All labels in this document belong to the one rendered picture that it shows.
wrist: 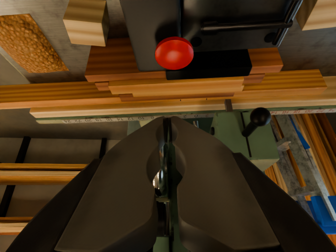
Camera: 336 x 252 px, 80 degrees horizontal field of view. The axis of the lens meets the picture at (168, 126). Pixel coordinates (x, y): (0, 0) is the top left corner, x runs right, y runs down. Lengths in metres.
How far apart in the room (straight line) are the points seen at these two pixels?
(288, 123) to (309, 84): 0.80
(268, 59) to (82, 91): 0.29
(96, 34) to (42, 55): 0.12
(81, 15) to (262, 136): 0.25
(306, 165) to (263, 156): 0.89
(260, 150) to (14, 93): 0.41
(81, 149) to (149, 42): 2.80
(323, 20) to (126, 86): 0.24
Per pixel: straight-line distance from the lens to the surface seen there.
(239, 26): 0.18
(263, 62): 0.28
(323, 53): 0.41
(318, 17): 0.31
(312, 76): 0.42
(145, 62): 0.19
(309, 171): 1.15
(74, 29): 0.27
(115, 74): 0.27
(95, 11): 0.27
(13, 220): 2.44
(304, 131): 1.80
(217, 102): 0.36
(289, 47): 0.37
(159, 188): 0.39
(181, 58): 0.16
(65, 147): 3.03
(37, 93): 0.43
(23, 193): 3.04
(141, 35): 0.17
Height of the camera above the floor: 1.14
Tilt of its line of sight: 28 degrees down
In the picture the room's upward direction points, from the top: 179 degrees clockwise
